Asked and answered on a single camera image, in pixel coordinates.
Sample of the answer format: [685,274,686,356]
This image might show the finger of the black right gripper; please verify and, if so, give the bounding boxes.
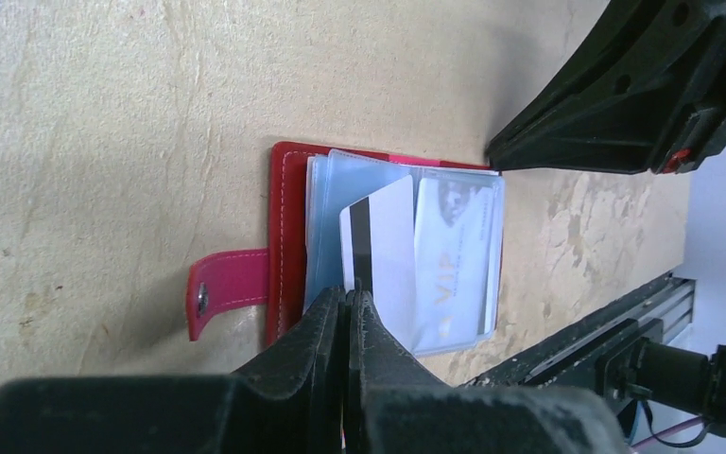
[486,0,726,174]

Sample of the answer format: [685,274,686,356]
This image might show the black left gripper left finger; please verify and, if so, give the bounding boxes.
[0,288,345,453]

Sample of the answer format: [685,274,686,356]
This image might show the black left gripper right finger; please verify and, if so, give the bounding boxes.
[345,290,630,453]

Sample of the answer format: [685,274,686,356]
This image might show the silver magnetic stripe card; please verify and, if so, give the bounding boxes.
[338,175,417,350]

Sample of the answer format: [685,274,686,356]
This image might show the silver VIP card in sleeve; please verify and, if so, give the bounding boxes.
[413,178,494,352]

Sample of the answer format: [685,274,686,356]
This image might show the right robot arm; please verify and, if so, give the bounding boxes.
[474,1,726,438]

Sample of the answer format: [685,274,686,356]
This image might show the red card holder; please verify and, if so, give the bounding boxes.
[185,142,505,356]

